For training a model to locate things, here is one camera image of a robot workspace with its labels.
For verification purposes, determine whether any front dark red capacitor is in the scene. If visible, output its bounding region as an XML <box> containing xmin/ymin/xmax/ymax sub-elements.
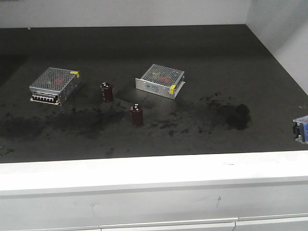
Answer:
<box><xmin>130</xmin><ymin>103</ymin><xmax>143</xmax><ymax>126</ymax></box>

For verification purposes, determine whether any yellow mushroom push button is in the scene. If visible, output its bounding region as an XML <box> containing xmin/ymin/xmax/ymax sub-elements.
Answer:
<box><xmin>293</xmin><ymin>115</ymin><xmax>308</xmax><ymax>144</ymax></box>

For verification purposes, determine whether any mesh power supply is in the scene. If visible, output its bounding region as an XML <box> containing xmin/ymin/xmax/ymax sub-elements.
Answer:
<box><xmin>135</xmin><ymin>64</ymin><xmax>185</xmax><ymax>100</ymax></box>
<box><xmin>29</xmin><ymin>67</ymin><xmax>81</xmax><ymax>106</ymax></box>

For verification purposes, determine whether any rear dark red capacitor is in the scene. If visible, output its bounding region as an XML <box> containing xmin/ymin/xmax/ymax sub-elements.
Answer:
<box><xmin>101</xmin><ymin>82</ymin><xmax>113</xmax><ymax>103</ymax></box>

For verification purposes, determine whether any dark red capacitor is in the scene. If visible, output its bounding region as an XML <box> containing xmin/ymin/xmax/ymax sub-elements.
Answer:
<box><xmin>101</xmin><ymin>82</ymin><xmax>113</xmax><ymax>103</ymax></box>
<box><xmin>130</xmin><ymin>103</ymin><xmax>143</xmax><ymax>126</ymax></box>

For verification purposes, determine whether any left mesh power supply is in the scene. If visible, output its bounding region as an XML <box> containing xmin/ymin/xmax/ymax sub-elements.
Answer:
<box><xmin>29</xmin><ymin>67</ymin><xmax>81</xmax><ymax>106</ymax></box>

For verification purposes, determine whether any right mesh power supply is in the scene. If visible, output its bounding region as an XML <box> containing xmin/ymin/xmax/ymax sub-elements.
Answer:
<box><xmin>135</xmin><ymin>64</ymin><xmax>185</xmax><ymax>100</ymax></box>

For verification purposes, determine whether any white shelf front rail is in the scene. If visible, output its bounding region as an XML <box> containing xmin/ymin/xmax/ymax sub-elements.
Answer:
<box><xmin>0</xmin><ymin>151</ymin><xmax>308</xmax><ymax>231</ymax></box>

